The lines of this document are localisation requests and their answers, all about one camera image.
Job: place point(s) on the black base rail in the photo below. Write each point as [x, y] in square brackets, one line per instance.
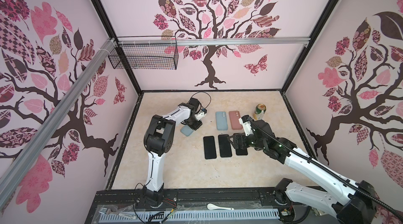
[124, 201]

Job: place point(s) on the black wire basket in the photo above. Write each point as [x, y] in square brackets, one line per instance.
[145, 52]

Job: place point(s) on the aluminium bar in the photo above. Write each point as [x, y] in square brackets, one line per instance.
[219, 42]
[19, 168]

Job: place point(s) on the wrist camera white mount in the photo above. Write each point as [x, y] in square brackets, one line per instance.
[246, 125]
[201, 114]

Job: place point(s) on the black phone clear case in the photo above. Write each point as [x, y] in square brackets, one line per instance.
[225, 147]

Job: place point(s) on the black smartphone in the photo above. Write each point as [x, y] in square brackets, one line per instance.
[241, 152]

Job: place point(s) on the green beverage can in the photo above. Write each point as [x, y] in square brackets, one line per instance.
[259, 112]

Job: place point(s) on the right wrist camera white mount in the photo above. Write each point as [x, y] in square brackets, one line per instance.
[246, 125]

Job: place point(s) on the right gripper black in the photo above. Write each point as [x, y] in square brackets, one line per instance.
[239, 140]

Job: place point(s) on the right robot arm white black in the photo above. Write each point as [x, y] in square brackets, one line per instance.
[346, 200]

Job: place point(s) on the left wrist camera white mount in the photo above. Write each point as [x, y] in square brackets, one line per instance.
[201, 114]

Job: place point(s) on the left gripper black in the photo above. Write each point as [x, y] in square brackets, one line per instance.
[194, 127]

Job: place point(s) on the aluminium bar back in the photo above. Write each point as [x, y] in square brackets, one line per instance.
[219, 42]

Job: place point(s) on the pink phone case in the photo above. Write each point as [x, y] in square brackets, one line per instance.
[234, 117]

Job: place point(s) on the aluminium bar left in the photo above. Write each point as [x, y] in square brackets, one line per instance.
[19, 168]

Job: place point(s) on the white slotted cable duct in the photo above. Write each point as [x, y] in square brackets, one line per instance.
[188, 216]

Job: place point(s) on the black phone white case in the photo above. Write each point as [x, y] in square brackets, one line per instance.
[209, 148]

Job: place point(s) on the light blue phone case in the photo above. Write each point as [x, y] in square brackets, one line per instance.
[221, 121]

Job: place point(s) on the white plastic spoon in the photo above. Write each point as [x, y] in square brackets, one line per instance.
[211, 206]

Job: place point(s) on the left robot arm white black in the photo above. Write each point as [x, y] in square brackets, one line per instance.
[158, 140]

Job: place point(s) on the pale green phone case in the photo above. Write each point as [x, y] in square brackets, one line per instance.
[187, 131]

